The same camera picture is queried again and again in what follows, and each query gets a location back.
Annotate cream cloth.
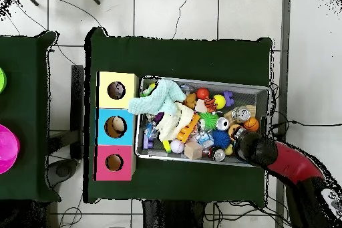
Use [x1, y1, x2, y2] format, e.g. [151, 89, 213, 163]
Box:
[156, 102, 194, 142]

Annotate wooden box with three holes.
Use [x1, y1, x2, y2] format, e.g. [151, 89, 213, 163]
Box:
[95, 71, 140, 181]

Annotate pink plastic bowl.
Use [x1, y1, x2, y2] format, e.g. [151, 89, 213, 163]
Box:
[0, 124, 21, 175]

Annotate grey mesh bin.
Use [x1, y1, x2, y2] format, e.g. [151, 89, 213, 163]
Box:
[134, 75, 270, 168]

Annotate dark green side table cloth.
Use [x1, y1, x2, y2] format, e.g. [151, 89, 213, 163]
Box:
[0, 30, 61, 203]

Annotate small blue spiky ball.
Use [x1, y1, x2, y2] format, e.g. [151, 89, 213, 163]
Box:
[212, 129, 232, 150]

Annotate green spiky ball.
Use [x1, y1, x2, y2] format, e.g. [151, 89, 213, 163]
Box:
[198, 112, 219, 130]

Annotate small red ball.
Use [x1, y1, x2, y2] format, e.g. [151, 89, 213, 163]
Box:
[196, 87, 210, 101]

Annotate bright green round object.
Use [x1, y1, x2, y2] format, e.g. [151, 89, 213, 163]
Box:
[0, 67, 7, 95]

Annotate toy foam burger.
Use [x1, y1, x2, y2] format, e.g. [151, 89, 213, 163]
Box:
[228, 124, 242, 139]

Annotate grey floor base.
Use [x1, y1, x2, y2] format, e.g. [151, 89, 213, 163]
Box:
[47, 158, 79, 189]

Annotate black frame between tables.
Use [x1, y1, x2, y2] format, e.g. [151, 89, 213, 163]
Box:
[69, 64, 85, 160]

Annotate black power cable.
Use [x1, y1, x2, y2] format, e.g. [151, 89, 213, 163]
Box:
[269, 119, 342, 138]

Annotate colourful dotted paper wrapper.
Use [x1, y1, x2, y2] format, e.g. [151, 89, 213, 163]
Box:
[108, 82, 125, 99]

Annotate crushed silver drink can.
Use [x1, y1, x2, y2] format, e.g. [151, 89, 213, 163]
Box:
[231, 106, 252, 123]

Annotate small orange basketball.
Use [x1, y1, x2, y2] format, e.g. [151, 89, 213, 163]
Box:
[243, 117, 261, 132]

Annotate mint green cloth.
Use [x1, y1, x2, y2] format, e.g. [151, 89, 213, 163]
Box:
[128, 78, 187, 116]

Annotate yellow ball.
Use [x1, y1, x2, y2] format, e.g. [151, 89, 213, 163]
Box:
[213, 94, 227, 110]

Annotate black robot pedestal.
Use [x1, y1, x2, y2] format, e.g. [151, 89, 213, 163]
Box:
[142, 199, 206, 228]

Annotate small tiger plush toy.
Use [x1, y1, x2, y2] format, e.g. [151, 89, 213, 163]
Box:
[204, 96, 218, 113]

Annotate thin black floor wire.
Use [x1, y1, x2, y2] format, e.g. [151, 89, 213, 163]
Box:
[172, 0, 194, 40]

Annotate wooden cube block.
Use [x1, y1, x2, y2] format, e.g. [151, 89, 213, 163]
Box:
[184, 139, 204, 160]

